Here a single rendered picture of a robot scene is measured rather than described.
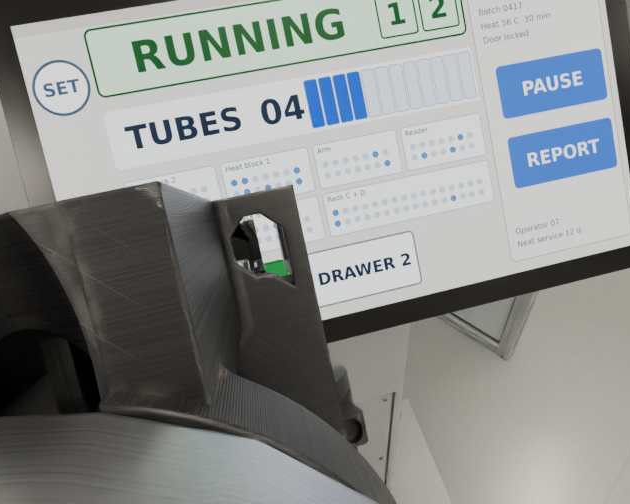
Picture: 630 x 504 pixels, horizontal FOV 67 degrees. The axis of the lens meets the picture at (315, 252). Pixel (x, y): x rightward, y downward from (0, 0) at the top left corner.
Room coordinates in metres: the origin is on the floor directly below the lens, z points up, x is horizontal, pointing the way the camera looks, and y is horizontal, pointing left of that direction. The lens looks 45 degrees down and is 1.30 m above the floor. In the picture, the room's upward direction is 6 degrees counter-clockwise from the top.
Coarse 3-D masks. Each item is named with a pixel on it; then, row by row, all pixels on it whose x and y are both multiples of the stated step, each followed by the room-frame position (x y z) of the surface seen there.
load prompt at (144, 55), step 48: (288, 0) 0.40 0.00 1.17; (336, 0) 0.41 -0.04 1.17; (384, 0) 0.41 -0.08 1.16; (432, 0) 0.41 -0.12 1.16; (96, 48) 0.37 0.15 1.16; (144, 48) 0.37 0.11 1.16; (192, 48) 0.38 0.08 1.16; (240, 48) 0.38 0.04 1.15; (288, 48) 0.38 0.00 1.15; (336, 48) 0.38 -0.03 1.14; (384, 48) 0.39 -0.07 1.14
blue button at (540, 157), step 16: (560, 128) 0.35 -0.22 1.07; (576, 128) 0.35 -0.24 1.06; (592, 128) 0.35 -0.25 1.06; (608, 128) 0.35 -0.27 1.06; (512, 144) 0.34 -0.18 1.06; (528, 144) 0.34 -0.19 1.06; (544, 144) 0.34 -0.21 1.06; (560, 144) 0.34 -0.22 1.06; (576, 144) 0.34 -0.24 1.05; (592, 144) 0.34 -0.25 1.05; (608, 144) 0.34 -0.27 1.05; (512, 160) 0.33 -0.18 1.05; (528, 160) 0.33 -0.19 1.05; (544, 160) 0.33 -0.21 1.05; (560, 160) 0.33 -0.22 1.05; (576, 160) 0.33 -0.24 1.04; (592, 160) 0.34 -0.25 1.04; (608, 160) 0.34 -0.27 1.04; (528, 176) 0.32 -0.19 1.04; (544, 176) 0.32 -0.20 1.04; (560, 176) 0.32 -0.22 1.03
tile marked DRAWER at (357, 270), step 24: (384, 240) 0.28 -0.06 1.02; (408, 240) 0.28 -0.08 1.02; (312, 264) 0.27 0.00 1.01; (336, 264) 0.27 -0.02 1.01; (360, 264) 0.27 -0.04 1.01; (384, 264) 0.27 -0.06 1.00; (408, 264) 0.27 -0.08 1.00; (336, 288) 0.26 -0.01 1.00; (360, 288) 0.26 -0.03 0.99; (384, 288) 0.26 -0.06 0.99
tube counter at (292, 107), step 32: (384, 64) 0.38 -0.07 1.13; (416, 64) 0.38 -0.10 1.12; (448, 64) 0.38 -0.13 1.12; (256, 96) 0.35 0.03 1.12; (288, 96) 0.36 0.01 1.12; (320, 96) 0.36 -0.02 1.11; (352, 96) 0.36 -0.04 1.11; (384, 96) 0.36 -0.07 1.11; (416, 96) 0.36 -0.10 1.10; (448, 96) 0.36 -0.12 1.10; (288, 128) 0.34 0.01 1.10; (320, 128) 0.34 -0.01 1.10
